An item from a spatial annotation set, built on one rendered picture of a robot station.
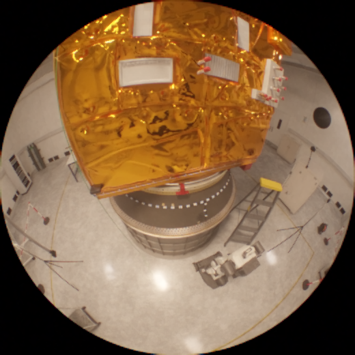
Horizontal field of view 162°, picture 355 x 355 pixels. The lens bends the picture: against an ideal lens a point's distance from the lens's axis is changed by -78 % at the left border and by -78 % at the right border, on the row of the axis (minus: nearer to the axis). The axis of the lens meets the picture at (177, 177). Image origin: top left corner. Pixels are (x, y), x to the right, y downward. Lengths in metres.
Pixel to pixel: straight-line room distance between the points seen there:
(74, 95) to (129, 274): 2.68
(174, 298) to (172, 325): 0.59
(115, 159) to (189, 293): 2.41
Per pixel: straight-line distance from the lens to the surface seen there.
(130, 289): 2.70
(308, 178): 4.00
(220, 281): 2.34
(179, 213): 1.36
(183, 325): 2.72
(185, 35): 0.91
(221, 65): 1.04
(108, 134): 0.82
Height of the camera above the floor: 2.56
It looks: 42 degrees down
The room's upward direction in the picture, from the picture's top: 2 degrees clockwise
